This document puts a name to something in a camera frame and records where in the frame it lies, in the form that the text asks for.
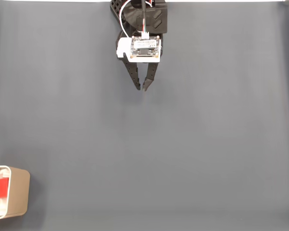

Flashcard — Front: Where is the white red servo cable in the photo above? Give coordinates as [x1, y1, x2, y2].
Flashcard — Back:
[118, 0, 133, 39]

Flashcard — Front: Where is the beige box with white rim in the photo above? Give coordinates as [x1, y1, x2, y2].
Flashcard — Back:
[0, 165, 31, 219]

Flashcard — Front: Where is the white wrist camera board mount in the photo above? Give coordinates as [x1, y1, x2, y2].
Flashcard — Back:
[116, 35, 162, 64]

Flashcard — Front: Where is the black camera cable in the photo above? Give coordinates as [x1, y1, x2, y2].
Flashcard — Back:
[141, 0, 150, 39]

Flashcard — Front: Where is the dark blue table mat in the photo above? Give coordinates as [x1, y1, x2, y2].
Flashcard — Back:
[0, 1, 289, 231]

